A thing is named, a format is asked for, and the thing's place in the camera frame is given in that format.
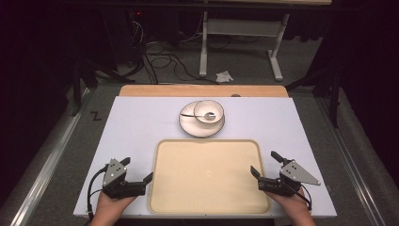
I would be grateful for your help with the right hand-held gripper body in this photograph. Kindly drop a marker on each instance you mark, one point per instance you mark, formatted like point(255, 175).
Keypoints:
point(295, 172)

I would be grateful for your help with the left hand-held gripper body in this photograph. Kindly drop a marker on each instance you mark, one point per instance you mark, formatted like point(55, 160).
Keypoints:
point(116, 188)

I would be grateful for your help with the person's left hand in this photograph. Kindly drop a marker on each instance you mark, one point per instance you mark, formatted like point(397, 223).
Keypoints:
point(108, 208)

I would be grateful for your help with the person's right hand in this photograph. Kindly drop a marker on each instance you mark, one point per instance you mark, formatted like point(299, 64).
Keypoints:
point(298, 205)

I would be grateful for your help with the white table board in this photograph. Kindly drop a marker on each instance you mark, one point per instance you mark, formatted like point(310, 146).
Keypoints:
point(135, 125)

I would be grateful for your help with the beige plastic tray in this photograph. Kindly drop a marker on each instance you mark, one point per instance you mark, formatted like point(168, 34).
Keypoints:
point(207, 179)

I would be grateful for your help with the white round plate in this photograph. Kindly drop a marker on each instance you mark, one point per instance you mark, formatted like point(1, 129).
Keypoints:
point(188, 125)

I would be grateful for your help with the metal spoon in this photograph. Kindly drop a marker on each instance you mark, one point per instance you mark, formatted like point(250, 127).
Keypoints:
point(209, 116)

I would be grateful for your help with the white bowl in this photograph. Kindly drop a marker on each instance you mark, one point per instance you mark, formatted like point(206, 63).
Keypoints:
point(216, 108)

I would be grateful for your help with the black metal stand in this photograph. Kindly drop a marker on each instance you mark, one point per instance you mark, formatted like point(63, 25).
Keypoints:
point(81, 81)
point(332, 84)

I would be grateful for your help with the crumpled white tissue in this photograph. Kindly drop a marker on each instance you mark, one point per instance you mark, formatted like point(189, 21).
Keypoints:
point(224, 76)

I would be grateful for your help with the power strip with red light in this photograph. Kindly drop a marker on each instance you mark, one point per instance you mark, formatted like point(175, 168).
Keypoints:
point(138, 13)

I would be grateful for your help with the aluminium floor rail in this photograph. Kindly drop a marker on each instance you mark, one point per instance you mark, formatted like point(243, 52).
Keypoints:
point(47, 169)
point(351, 163)

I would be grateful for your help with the white metal table frame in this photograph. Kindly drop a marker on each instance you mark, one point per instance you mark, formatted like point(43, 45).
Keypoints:
point(241, 27)

